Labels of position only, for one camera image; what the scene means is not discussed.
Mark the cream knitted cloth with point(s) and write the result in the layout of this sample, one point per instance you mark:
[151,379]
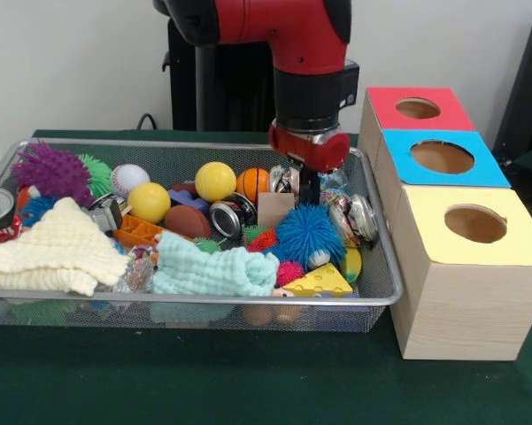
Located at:
[57,248]

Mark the shallow metal mesh bin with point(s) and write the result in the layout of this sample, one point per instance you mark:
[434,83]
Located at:
[372,283]

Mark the small wooden cube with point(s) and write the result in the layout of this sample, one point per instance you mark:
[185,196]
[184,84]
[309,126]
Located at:
[274,208]

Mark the purple spiky monster toy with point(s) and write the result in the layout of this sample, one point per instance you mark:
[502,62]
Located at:
[53,172]

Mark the yellow ball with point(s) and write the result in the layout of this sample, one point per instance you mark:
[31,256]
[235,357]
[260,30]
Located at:
[215,181]
[148,201]

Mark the white mini baseball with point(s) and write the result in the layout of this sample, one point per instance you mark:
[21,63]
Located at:
[129,179]

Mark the mint knitted cloth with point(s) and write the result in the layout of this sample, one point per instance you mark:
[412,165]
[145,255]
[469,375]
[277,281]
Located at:
[203,270]

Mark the brown mini football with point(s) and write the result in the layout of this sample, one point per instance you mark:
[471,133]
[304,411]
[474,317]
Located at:
[186,221]

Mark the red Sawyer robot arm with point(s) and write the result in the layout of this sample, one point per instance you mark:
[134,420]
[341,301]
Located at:
[301,44]

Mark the green cloth side table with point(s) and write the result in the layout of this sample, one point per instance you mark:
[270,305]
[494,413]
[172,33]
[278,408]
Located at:
[531,159]

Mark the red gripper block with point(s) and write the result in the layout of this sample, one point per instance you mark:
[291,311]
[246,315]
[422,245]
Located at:
[318,150]

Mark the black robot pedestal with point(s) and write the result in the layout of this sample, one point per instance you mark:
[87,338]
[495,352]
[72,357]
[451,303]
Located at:
[230,88]

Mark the orange mini basketball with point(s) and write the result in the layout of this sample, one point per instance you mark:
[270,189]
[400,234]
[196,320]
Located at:
[252,182]

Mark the dark green table cloth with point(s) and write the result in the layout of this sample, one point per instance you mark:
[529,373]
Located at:
[248,380]

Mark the blue spiky rubber ball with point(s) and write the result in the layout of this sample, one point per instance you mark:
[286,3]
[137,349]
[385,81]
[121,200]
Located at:
[310,234]

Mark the yellow cheese wedge toy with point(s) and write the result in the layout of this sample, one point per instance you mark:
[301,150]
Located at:
[321,281]

